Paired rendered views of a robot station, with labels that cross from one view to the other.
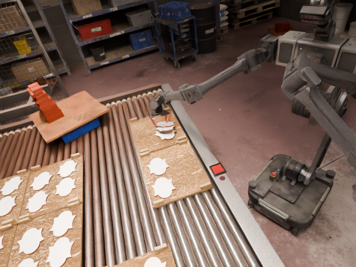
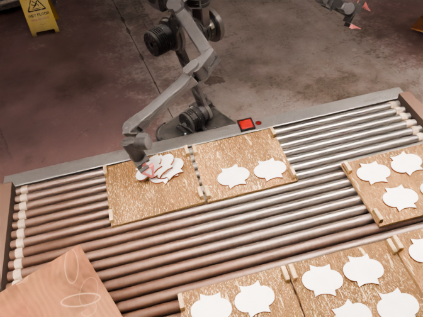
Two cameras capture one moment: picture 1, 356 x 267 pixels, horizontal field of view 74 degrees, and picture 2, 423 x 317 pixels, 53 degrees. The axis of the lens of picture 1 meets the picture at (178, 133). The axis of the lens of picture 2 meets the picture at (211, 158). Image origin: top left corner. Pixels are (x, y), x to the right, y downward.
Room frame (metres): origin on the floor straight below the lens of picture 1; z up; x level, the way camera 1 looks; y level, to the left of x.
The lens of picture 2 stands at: (1.04, 1.38, 2.39)
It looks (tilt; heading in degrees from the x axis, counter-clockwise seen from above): 47 degrees down; 272
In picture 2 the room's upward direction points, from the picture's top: 7 degrees counter-clockwise
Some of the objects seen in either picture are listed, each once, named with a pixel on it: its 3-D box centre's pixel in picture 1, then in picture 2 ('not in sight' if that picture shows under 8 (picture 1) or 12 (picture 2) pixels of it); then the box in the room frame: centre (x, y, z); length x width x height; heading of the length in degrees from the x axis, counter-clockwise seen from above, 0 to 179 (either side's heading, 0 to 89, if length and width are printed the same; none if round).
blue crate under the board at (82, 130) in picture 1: (74, 122); not in sight; (1.63, 0.82, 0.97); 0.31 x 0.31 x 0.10; 34
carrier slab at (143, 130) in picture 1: (156, 131); (152, 184); (1.38, 0.15, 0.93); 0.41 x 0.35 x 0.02; 12
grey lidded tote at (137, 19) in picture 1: (139, 17); not in sight; (5.63, 0.38, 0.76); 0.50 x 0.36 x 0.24; 115
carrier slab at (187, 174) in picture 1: (172, 171); (242, 163); (0.96, 0.07, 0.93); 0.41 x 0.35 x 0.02; 11
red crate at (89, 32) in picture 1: (94, 27); not in sight; (5.34, 1.31, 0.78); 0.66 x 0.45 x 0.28; 109
